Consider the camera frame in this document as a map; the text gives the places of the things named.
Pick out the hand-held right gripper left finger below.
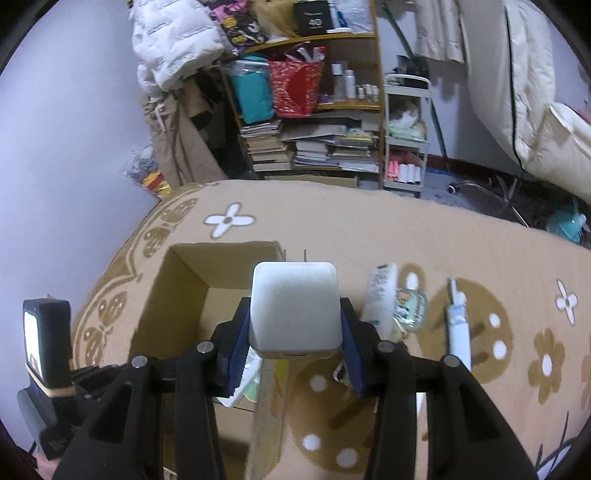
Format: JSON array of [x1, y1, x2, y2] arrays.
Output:
[[53, 295, 262, 480]]

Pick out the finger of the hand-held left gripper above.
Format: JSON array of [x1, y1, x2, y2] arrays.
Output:
[[73, 364, 127, 403]]

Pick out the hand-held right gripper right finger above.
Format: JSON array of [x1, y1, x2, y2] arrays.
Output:
[[339, 298, 539, 480]]

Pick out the white charger cube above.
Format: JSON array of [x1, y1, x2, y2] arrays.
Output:
[[248, 249, 345, 360]]

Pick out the brown cardboard box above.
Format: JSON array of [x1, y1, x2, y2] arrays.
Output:
[[130, 240, 287, 480]]

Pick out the white lotion bottle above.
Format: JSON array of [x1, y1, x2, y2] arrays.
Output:
[[360, 262, 400, 340]]

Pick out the white tube with cord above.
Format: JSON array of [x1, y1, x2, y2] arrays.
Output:
[[444, 277, 472, 370]]

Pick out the person's left hand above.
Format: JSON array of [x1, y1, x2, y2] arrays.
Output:
[[34, 455, 61, 480]]

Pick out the beige floral blanket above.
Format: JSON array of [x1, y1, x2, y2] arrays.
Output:
[[69, 180, 591, 480]]

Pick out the bag of plush toys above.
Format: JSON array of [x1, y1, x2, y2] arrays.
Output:
[[124, 145, 174, 199]]

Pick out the stack of books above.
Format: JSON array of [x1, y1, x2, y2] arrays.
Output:
[[238, 117, 382, 174]]

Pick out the beige coat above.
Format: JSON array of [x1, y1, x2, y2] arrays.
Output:
[[141, 78, 229, 188]]

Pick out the light green cloth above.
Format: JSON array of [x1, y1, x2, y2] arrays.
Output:
[[388, 121, 426, 141]]

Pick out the teal bag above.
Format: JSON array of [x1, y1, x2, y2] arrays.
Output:
[[228, 58, 275, 124]]

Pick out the white brown plush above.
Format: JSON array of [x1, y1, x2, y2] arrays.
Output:
[[390, 100, 423, 127]]

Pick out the red patterned bag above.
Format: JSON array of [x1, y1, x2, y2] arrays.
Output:
[[268, 44, 326, 118]]

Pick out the row of cosmetic bottles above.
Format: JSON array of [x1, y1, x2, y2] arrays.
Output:
[[330, 62, 382, 102]]

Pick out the white utility cart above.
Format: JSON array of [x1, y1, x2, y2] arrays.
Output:
[[382, 73, 432, 199]]

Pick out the black item on cart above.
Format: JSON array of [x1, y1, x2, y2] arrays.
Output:
[[394, 54, 428, 77]]

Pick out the white puffer jacket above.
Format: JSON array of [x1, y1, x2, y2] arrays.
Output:
[[130, 0, 232, 93]]

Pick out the wooden shelf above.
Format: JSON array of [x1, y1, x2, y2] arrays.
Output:
[[219, 0, 386, 190]]

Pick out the black patterned pouch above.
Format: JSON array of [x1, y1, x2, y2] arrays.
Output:
[[208, 0, 266, 49]]

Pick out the blonde wig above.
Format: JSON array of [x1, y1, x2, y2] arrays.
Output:
[[252, 0, 296, 40]]

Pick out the black box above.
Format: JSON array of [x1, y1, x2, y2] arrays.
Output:
[[292, 0, 334, 37]]

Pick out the beige floral curtain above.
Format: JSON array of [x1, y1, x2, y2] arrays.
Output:
[[414, 0, 466, 63]]

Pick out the cream padded chair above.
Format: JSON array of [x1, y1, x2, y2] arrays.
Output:
[[448, 0, 591, 227]]

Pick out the clear plastic bag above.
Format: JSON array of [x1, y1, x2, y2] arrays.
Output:
[[330, 0, 374, 33]]

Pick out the green broom handle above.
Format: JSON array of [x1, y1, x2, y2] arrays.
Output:
[[385, 0, 451, 174]]

